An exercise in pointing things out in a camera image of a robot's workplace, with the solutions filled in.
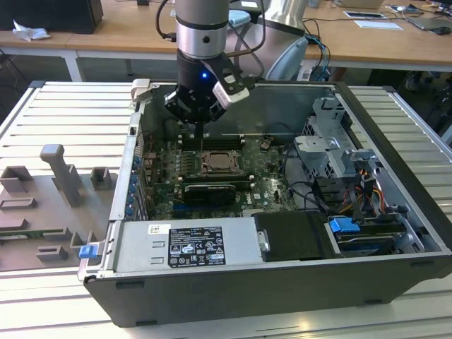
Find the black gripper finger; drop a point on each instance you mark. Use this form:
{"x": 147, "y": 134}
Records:
{"x": 213, "y": 114}
{"x": 178, "y": 106}

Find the CPU socket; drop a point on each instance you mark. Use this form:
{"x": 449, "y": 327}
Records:
{"x": 243, "y": 169}

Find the grey case latch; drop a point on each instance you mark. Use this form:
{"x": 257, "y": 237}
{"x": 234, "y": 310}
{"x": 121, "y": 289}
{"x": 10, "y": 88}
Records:
{"x": 140, "y": 90}

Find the pale blue teach pendant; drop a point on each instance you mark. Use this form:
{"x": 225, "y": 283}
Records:
{"x": 238, "y": 17}

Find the black graphics card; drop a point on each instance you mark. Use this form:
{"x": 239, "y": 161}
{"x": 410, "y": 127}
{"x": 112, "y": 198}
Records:
{"x": 210, "y": 193}

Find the wooden desk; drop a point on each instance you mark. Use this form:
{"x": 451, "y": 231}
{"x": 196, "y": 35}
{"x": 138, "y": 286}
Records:
{"x": 123, "y": 31}

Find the green motherboard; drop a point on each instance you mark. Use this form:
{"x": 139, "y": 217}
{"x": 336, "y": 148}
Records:
{"x": 268, "y": 190}

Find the small white device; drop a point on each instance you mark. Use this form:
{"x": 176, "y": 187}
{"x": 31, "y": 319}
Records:
{"x": 305, "y": 74}

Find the metal drive cage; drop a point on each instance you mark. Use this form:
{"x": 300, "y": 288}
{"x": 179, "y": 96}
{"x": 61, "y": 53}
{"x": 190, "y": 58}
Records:
{"x": 318, "y": 155}

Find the black plastic shroud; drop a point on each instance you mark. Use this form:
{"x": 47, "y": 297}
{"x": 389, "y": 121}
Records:
{"x": 293, "y": 234}

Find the silver power supply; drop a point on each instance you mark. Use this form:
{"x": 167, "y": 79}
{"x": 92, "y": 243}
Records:
{"x": 141, "y": 247}

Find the black box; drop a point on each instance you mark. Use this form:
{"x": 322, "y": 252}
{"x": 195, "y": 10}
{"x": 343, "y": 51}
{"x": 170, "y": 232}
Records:
{"x": 49, "y": 14}

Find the crumpled white paper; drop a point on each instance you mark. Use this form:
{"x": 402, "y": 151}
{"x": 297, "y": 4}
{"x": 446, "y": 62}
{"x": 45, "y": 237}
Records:
{"x": 30, "y": 31}

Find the grey parts rack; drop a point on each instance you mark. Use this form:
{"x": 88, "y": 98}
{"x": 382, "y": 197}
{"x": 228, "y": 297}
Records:
{"x": 42, "y": 208}

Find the hard disk in blue carrier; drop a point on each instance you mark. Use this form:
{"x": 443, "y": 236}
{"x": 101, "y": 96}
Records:
{"x": 344, "y": 225}

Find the blue plastic clip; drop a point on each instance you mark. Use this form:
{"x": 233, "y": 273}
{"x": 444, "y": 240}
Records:
{"x": 88, "y": 251}

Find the flat tablet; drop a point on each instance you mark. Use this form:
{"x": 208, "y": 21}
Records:
{"x": 363, "y": 15}

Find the black PC case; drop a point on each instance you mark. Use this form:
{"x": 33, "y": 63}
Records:
{"x": 247, "y": 300}

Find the green RAM stick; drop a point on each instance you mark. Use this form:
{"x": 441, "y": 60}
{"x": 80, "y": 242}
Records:
{"x": 35, "y": 233}

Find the dark laptop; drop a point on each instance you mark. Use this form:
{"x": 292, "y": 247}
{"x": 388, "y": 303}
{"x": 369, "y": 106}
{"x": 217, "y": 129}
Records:
{"x": 429, "y": 22}

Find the black mouse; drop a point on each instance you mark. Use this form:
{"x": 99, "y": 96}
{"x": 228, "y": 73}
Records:
{"x": 442, "y": 30}

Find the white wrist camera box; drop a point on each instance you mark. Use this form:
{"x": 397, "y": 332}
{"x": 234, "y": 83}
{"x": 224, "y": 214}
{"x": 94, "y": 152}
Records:
{"x": 231, "y": 92}

